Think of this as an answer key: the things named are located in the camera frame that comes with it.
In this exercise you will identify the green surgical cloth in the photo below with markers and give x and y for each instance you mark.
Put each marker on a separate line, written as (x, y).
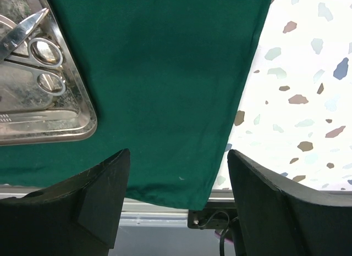
(166, 78)

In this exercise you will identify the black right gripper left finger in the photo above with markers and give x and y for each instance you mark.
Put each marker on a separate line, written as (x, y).
(78, 216)

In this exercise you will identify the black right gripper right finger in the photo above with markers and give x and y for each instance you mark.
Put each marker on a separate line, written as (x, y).
(278, 216)

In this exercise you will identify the aluminium front rail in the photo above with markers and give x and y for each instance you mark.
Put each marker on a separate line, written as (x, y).
(136, 213)

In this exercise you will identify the steel tweezers in tray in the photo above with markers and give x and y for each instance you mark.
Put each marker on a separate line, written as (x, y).
(45, 115)

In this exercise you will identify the steel scissors in tray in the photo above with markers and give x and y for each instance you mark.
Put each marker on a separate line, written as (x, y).
(43, 58)

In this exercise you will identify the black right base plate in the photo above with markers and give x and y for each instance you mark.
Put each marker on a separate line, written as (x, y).
(210, 218)

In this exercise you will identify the stainless steel instrument tray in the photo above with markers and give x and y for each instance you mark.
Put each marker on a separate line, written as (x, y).
(21, 93)

